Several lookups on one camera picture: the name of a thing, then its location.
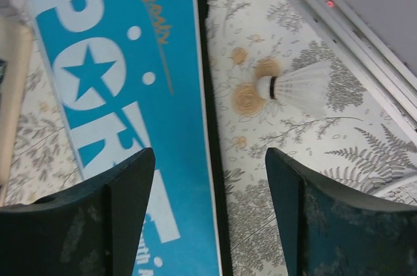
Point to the beige canvas tote bag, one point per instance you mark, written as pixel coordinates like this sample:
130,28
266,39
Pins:
16,50

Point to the aluminium frame post right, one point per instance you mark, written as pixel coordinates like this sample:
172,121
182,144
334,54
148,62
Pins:
378,39

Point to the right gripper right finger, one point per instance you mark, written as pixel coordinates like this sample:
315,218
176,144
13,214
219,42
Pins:
327,228

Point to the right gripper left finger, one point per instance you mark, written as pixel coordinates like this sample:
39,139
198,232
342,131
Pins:
92,228

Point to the white shuttlecock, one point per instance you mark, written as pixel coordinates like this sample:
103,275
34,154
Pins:
304,88

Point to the blue racket cover bag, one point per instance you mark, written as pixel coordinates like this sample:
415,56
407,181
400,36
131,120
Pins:
133,74

